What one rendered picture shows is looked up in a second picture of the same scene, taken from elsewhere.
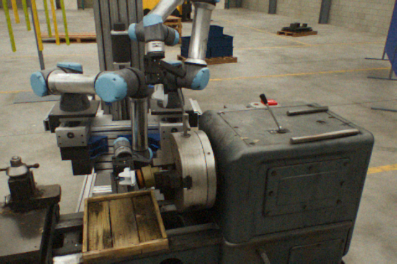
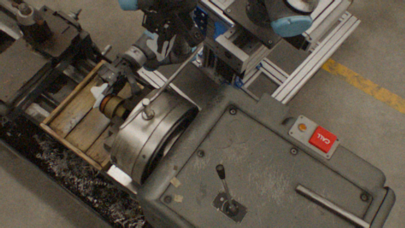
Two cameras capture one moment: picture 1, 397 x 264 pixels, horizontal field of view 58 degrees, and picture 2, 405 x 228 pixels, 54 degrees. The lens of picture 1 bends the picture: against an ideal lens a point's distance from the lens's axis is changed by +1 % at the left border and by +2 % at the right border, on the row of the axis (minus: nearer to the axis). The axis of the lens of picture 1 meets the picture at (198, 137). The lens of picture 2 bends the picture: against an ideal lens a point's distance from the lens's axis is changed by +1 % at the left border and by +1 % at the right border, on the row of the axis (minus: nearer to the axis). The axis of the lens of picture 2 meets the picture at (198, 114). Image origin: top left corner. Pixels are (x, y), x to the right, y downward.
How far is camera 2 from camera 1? 122 cm
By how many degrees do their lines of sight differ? 51
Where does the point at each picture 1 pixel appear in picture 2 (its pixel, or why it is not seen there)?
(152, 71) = (152, 18)
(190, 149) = (131, 136)
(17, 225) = (17, 61)
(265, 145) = (175, 215)
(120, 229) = (91, 120)
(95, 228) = (78, 102)
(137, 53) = not seen: outside the picture
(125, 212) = not seen: hidden behind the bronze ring
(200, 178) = (125, 166)
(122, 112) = not seen: outside the picture
